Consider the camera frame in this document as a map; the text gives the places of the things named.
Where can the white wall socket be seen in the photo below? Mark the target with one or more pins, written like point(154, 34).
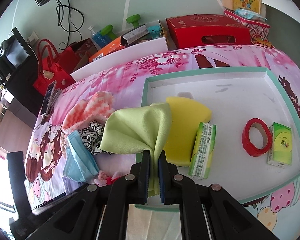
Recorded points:
point(32, 39)

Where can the orange cardboard box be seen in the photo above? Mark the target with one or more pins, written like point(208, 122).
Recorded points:
point(113, 46)

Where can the red white patterned box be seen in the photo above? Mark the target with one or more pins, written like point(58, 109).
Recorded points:
point(257, 29)

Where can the blue surgical face mask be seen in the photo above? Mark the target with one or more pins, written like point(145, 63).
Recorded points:
point(80, 166)

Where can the pink white striped fuzzy cloth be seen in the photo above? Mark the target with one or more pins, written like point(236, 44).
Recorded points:
point(98, 108)

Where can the teal small toy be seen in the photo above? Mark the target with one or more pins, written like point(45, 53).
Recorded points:
point(154, 31)

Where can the blue wet wipes pack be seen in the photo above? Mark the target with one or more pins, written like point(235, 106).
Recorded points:
point(250, 15)

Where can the light green microfiber cloth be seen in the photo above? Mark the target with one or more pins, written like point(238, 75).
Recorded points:
point(133, 130)

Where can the black white leopard scrunchie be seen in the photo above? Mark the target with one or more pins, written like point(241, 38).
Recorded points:
point(91, 137)

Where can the teal rimmed white tray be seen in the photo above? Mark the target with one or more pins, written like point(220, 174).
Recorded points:
point(235, 95)

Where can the white shelf furniture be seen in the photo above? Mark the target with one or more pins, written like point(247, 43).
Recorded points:
point(284, 19)

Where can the cartoon print bed sheet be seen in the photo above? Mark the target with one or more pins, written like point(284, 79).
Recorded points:
point(279, 212)

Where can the smartphone on clip stand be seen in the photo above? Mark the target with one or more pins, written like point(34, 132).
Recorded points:
point(50, 97)

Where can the black monitor device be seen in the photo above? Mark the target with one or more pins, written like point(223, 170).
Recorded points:
point(13, 53)

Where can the large red gift box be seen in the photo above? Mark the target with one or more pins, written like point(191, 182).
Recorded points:
point(206, 29)

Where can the blue water bottle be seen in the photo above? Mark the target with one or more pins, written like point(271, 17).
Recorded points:
point(98, 38)

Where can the white foam board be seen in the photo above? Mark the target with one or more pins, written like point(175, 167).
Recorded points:
point(122, 56)

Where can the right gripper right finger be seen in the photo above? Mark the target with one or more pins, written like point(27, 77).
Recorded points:
point(191, 197)

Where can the green dumbbell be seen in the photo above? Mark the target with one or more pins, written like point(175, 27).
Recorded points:
point(134, 20)
point(108, 31)

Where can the red felt tote bag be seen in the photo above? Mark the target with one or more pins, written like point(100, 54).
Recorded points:
point(54, 66)

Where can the red pink hair bow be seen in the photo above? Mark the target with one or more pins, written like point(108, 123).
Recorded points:
point(104, 179)

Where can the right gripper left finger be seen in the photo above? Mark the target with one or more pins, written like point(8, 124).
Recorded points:
point(129, 189)

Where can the green tissue pack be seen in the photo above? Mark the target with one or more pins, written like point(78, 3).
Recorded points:
point(280, 152)
point(203, 151)

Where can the yellow sponge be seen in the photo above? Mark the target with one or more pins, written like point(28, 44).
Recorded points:
point(187, 114)

